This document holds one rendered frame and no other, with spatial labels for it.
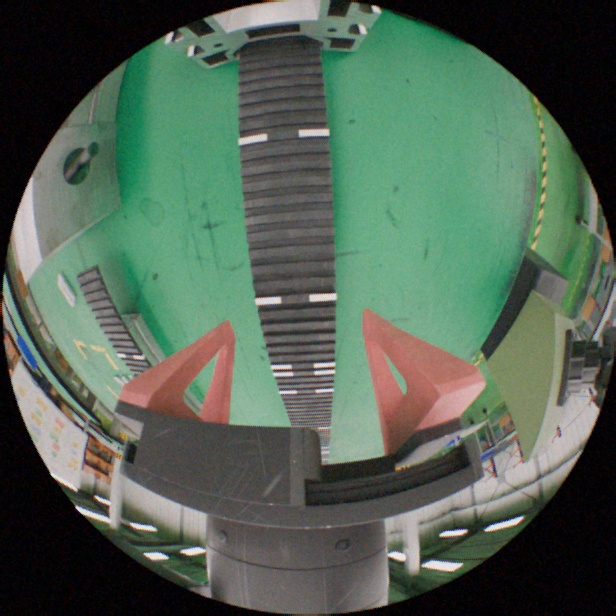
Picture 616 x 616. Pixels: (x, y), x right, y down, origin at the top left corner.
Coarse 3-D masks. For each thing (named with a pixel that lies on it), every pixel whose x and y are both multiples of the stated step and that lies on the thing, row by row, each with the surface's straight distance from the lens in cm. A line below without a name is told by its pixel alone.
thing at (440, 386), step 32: (384, 320) 10; (384, 352) 9; (416, 352) 8; (448, 352) 8; (384, 384) 11; (416, 384) 7; (448, 384) 6; (480, 384) 7; (384, 416) 11; (416, 416) 7; (448, 416) 8; (384, 448) 12; (416, 448) 8
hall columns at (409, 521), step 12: (120, 456) 809; (396, 468) 647; (120, 480) 839; (120, 492) 842; (120, 504) 849; (120, 516) 864; (408, 516) 640; (120, 528) 882; (408, 528) 646; (408, 540) 655; (408, 564) 717; (408, 576) 722; (408, 588) 761
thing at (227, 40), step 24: (288, 0) 16; (312, 0) 16; (336, 0) 16; (192, 24) 14; (216, 24) 13; (240, 24) 15; (264, 24) 14; (288, 24) 16; (312, 24) 14; (336, 24) 14; (360, 24) 14; (192, 48) 16; (216, 48) 16; (336, 48) 17
